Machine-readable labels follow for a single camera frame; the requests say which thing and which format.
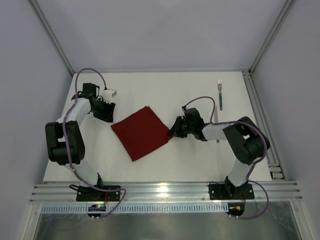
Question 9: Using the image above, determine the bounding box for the dark red cloth napkin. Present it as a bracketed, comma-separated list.
[111, 106, 172, 162]

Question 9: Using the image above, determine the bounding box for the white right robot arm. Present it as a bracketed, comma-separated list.
[167, 108, 270, 200]

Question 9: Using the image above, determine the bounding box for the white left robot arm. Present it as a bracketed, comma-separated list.
[45, 83, 117, 190]

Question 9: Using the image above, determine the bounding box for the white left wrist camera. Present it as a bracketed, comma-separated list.
[102, 88, 117, 102]

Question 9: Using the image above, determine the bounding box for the knife with teal handle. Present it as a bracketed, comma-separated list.
[213, 105, 221, 144]

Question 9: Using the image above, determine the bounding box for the fork with teal handle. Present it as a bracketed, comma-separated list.
[217, 79, 223, 111]

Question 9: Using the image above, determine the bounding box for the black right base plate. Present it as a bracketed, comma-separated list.
[208, 183, 255, 200]

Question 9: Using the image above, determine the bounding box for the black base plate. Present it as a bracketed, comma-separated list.
[208, 183, 255, 200]
[69, 184, 121, 202]

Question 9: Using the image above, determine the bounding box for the slotted cable duct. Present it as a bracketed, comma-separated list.
[40, 202, 229, 214]

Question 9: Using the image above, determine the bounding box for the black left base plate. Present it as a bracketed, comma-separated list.
[69, 184, 121, 202]

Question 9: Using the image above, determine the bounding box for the left corner frame post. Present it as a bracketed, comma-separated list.
[27, 0, 75, 76]

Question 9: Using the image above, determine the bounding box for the corner frame post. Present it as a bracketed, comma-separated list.
[249, 0, 296, 75]
[27, 0, 75, 76]

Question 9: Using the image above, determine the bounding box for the aluminium right side rail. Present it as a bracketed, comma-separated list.
[242, 70, 287, 181]

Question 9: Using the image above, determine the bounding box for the aluminium rail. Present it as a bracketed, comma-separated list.
[242, 70, 287, 181]
[29, 181, 303, 204]

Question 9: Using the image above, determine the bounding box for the aluminium front rail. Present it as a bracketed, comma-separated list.
[29, 181, 303, 204]

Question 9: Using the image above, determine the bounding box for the right corner frame post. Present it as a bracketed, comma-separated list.
[249, 0, 296, 75]

